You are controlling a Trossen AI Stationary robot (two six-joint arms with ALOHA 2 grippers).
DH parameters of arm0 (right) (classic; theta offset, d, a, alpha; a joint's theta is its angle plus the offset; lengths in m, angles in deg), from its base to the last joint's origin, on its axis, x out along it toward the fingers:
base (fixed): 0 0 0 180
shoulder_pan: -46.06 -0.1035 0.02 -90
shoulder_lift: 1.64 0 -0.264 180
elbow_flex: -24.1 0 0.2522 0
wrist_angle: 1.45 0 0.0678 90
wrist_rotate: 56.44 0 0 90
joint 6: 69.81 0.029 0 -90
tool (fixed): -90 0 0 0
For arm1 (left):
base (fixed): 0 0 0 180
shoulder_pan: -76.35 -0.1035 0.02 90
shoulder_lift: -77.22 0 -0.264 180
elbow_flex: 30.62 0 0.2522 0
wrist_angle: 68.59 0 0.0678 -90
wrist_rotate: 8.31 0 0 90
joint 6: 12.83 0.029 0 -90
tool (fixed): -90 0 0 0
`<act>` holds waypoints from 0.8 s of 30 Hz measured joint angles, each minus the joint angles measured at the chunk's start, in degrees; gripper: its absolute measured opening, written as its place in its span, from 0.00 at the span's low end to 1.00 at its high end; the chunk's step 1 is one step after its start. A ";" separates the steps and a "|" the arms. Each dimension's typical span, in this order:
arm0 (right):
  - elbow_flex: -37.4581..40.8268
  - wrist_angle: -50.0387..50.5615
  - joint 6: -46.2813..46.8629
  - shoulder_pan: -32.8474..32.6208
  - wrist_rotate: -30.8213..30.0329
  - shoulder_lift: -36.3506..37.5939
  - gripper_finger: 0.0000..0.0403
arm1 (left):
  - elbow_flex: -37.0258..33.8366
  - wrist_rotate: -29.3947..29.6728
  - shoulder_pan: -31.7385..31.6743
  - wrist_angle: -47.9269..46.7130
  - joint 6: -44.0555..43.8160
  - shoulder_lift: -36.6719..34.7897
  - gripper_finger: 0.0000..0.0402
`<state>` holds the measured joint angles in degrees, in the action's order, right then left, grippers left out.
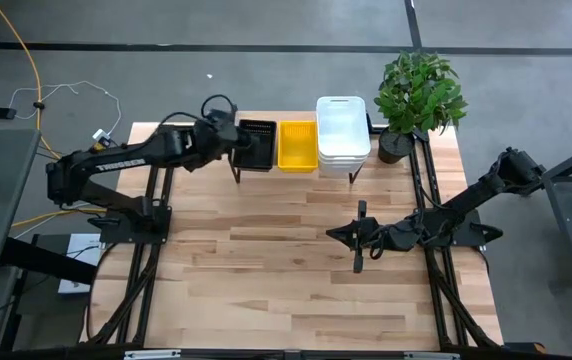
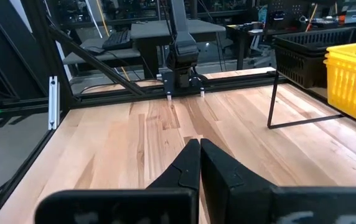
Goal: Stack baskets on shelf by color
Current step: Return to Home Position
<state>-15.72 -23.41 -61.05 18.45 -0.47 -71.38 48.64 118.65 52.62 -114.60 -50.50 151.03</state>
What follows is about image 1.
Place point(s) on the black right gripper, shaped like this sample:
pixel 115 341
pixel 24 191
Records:
pixel 391 236

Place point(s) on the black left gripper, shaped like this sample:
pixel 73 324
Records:
pixel 216 137

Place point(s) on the black slotted plastic basket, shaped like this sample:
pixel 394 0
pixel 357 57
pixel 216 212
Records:
pixel 261 150

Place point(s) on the yellow slotted plastic basket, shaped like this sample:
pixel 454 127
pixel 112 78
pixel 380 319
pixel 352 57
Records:
pixel 297 145

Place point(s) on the white plastic basket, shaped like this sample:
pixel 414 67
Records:
pixel 343 163
pixel 343 130
pixel 341 171

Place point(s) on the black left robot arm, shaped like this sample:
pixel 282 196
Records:
pixel 116 162

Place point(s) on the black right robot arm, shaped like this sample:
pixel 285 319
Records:
pixel 471 195

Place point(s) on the black tape strip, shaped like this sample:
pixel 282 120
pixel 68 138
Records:
pixel 216 48
pixel 412 22

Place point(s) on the black plant pot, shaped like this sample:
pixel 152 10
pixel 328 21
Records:
pixel 395 146

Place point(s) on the white power adapter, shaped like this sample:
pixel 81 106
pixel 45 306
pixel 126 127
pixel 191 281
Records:
pixel 101 135

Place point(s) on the yellow power plug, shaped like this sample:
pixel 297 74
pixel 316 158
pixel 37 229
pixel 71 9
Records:
pixel 98 149

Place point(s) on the green leafy plant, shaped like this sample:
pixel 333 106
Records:
pixel 418 95

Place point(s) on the white paper box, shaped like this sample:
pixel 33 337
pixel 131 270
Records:
pixel 83 250

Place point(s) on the black desk beam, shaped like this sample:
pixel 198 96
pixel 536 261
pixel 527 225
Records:
pixel 46 260

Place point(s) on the wooden shelf with black frame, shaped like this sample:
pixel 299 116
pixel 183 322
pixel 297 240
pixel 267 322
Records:
pixel 296 115

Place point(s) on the black metal rig frame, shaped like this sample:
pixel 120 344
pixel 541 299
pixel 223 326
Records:
pixel 155 187

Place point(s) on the silver metal bracket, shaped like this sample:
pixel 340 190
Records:
pixel 431 356
pixel 151 355

